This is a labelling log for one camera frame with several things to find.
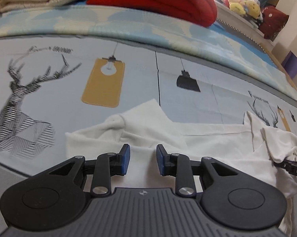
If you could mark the dark red cushion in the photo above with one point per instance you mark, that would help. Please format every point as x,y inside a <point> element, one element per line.
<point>273,22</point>

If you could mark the printed light blue bedsheet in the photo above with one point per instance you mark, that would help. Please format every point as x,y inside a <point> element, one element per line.
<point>50,86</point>

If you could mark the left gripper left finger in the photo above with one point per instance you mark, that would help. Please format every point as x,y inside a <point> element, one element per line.
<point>59,195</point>

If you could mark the blue cloud pattern blanket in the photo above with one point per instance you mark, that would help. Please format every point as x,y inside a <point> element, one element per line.
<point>213,43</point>

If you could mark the purple box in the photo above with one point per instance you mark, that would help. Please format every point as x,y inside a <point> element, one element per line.
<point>290,64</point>

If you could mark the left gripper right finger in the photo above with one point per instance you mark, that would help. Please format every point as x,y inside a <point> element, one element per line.
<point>228,196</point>

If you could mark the yellow plush toys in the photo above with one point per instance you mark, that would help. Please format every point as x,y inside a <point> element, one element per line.
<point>245,8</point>

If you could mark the white garment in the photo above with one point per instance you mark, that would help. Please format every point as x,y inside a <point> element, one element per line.
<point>251,147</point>

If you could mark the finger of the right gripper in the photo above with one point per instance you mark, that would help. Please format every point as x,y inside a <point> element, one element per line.
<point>289,166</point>

